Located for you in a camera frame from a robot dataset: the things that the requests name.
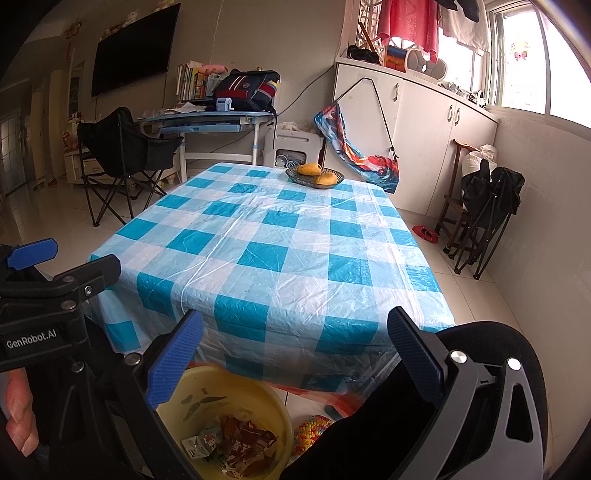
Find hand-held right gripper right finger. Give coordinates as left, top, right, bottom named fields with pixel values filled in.
left=387, top=306, right=546, bottom=480

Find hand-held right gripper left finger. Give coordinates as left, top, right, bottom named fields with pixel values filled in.
left=55, top=309, right=205, bottom=480

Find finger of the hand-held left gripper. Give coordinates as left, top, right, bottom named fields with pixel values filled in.
left=0, top=237, right=59, bottom=278
left=50, top=254, right=122, bottom=306

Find printed drink carton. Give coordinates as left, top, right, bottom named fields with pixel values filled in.
left=181, top=427, right=222, bottom=460

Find yellow plastic bucket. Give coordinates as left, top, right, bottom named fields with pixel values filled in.
left=154, top=364, right=293, bottom=480

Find red snack packet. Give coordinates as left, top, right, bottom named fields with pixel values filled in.
left=217, top=414, right=282, bottom=479

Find person's left hand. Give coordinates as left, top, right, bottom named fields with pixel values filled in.
left=4, top=368, right=40, bottom=456

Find pink checkered tablecloth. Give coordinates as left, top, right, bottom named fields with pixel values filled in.
left=272, top=381, right=365, bottom=421

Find white television cabinet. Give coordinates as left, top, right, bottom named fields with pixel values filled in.
left=62, top=150, right=100, bottom=185

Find black mesh office chair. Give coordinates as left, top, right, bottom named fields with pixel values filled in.
left=279, top=322, right=552, bottom=480

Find plush toys pile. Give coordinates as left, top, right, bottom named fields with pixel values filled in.
left=62, top=115, right=82, bottom=151

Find colourful bead toy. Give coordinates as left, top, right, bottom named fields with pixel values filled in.
left=293, top=415, right=334, bottom=456

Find black folding camp chair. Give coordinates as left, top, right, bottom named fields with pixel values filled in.
left=76, top=107, right=185, bottom=228

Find blue checkered plastic tablecloth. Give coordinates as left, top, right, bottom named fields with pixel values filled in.
left=87, top=161, right=455, bottom=393

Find wooden folding chair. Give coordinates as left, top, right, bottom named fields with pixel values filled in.
left=435, top=138, right=481, bottom=254

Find loose white papers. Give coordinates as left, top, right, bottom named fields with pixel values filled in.
left=159, top=104, right=208, bottom=116

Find folded black chair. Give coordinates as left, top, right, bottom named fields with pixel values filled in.
left=445, top=159, right=526, bottom=280

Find blue study desk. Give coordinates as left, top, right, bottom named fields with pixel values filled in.
left=139, top=111, right=278, bottom=182

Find colourful hanging bag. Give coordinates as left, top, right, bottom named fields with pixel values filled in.
left=314, top=102, right=400, bottom=195

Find white sack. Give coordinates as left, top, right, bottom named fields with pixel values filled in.
left=463, top=144, right=498, bottom=176

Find row of books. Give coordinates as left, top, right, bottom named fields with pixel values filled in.
left=176, top=61, right=208, bottom=101

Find navy and red backpack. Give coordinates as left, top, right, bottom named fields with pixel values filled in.
left=212, top=69, right=282, bottom=114

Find small white trinkets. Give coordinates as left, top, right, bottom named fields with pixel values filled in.
left=436, top=80, right=488, bottom=107

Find orange picture box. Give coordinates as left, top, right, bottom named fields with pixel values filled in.
left=383, top=45, right=407, bottom=70

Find black bag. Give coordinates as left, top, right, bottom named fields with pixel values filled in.
left=346, top=45, right=380, bottom=65

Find window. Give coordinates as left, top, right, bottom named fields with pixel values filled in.
left=487, top=0, right=591, bottom=127

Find white hanging garment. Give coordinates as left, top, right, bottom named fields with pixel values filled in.
left=438, top=4, right=490, bottom=51

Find red hanging garment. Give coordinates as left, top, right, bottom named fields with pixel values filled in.
left=376, top=0, right=440, bottom=63

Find white window grille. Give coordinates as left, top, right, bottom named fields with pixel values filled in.
left=358, top=0, right=384, bottom=47

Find black hanging garment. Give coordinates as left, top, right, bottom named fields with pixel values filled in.
left=436, top=0, right=485, bottom=22

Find dark wire fruit bowl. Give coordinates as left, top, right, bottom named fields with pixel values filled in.
left=285, top=165, right=345, bottom=189

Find black wall television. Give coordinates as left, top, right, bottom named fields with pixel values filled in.
left=91, top=2, right=182, bottom=97

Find black hanging cord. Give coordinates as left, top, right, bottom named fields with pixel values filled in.
left=332, top=78, right=400, bottom=160

